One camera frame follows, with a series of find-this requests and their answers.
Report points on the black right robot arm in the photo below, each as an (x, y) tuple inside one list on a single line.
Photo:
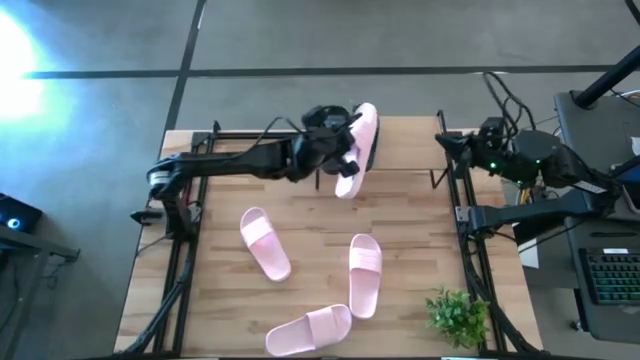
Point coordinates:
[(530, 155)]

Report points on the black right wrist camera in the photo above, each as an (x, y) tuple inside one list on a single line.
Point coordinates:
[(492, 129)]

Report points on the black tablet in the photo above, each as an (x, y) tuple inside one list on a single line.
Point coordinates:
[(631, 175)]

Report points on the wooden shelf with black frame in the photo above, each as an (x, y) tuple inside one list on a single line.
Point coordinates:
[(410, 145)]

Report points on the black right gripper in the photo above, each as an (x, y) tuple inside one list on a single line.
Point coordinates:
[(475, 152)]

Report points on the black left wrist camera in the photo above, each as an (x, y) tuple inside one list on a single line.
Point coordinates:
[(312, 119)]

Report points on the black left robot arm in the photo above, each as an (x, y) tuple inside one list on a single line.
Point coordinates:
[(225, 162)]

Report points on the black metal rig frame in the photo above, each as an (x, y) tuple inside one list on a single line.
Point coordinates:
[(235, 135)]

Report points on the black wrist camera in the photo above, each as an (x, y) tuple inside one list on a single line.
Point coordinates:
[(312, 119), (492, 129)]

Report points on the grey side table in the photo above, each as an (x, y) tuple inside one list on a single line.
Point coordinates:
[(590, 135)]

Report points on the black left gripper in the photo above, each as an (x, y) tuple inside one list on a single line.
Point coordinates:
[(322, 150)]

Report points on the dark grey desk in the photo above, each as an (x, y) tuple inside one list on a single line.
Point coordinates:
[(590, 325)]

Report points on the black round pole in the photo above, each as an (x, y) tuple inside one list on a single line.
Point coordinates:
[(605, 80)]

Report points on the black metal stand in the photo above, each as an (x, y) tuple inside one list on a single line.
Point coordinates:
[(30, 242)]

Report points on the black backlit keyboard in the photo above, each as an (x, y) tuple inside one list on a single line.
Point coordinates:
[(612, 275)]

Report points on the pink rubber slide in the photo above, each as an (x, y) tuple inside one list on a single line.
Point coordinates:
[(265, 245), (365, 275), (362, 135), (308, 330)]

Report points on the small green artificial plant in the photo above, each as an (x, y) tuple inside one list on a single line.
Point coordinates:
[(457, 317)]

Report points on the white paper sheet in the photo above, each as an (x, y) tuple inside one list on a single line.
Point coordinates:
[(530, 255)]

